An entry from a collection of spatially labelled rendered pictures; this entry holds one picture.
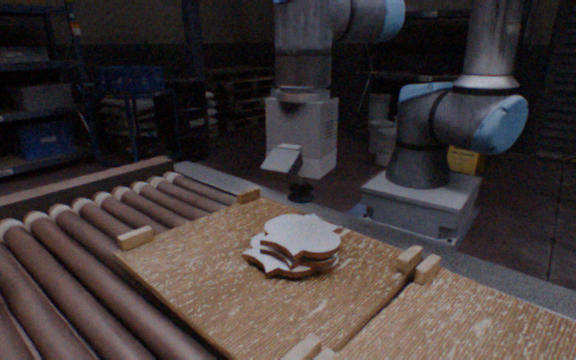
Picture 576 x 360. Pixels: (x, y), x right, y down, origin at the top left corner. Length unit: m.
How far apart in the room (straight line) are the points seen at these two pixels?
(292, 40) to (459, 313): 0.42
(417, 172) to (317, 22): 0.50
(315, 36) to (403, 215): 0.50
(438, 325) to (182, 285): 0.36
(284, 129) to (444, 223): 0.45
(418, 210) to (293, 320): 0.43
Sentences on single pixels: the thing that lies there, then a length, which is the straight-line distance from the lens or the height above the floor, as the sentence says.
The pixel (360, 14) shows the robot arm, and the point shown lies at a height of 1.31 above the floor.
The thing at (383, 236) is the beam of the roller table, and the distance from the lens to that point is 0.76.
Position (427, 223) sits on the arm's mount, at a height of 0.91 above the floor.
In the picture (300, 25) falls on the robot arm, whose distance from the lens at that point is 0.48.
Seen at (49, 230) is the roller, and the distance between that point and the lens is 0.89.
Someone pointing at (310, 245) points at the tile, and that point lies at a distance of 0.55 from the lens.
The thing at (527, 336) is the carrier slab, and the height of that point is 0.94.
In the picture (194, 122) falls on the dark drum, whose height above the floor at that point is 0.45.
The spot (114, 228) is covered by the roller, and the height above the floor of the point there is 0.92.
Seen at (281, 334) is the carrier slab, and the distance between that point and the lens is 0.49.
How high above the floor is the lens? 1.28
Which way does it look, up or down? 21 degrees down
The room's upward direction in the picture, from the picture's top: straight up
